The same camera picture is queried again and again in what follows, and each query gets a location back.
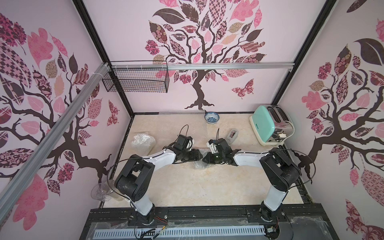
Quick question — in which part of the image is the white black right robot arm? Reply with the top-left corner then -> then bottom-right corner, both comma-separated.
203,138 -> 301,212

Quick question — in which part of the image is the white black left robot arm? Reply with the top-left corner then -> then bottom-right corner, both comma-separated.
115,135 -> 203,217

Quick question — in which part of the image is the grey tape dispenser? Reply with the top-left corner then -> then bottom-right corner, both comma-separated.
225,129 -> 239,145

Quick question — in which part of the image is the blue white patterned bowl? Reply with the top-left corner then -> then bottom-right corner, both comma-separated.
204,112 -> 220,124

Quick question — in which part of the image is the mint green toaster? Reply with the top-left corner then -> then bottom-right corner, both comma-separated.
249,105 -> 295,146

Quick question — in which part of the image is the clear plastic cup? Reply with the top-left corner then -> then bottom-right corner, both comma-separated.
91,182 -> 116,202

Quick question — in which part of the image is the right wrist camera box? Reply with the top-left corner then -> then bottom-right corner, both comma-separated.
207,140 -> 218,154

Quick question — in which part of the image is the white toaster power cable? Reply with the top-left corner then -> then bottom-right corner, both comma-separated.
277,119 -> 296,142

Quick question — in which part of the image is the black wire wall basket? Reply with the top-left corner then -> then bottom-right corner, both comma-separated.
103,60 -> 170,93

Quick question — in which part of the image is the white slotted cable duct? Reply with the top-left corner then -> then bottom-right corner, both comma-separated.
91,226 -> 266,240

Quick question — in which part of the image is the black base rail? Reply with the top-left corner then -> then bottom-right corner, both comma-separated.
80,204 -> 338,240

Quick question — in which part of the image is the aluminium frame bar back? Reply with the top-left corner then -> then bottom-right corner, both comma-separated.
168,62 -> 295,71

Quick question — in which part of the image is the aluminium frame bar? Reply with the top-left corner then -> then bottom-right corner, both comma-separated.
168,62 -> 295,71
1,63 -> 110,221

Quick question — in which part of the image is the aluminium frame bar left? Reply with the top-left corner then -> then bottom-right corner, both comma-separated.
1,63 -> 110,221

